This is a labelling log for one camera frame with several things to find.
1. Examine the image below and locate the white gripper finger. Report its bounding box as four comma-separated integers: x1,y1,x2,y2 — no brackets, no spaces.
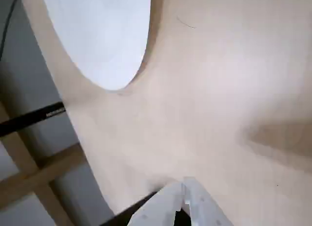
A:
182,177,235,226
128,182,184,226

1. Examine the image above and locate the black bar with white print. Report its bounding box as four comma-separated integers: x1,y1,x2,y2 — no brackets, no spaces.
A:
0,101,66,137

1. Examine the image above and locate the white round plate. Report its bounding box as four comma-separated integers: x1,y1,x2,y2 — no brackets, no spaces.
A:
41,0,151,92

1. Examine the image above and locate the thin black cable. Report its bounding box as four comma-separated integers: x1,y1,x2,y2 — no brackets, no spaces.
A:
0,0,20,58

